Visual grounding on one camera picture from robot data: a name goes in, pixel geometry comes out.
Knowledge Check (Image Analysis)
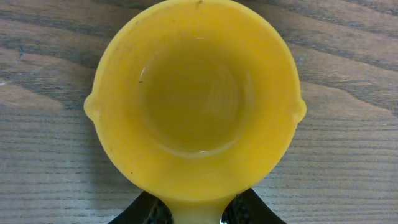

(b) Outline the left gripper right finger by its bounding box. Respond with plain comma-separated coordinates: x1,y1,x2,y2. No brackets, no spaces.
221,189,286,224

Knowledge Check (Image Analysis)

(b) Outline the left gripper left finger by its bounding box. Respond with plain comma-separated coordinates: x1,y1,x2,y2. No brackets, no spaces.
109,191,173,224

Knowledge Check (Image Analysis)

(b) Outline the yellow measuring scoop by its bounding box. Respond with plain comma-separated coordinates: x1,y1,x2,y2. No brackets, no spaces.
84,1,307,223

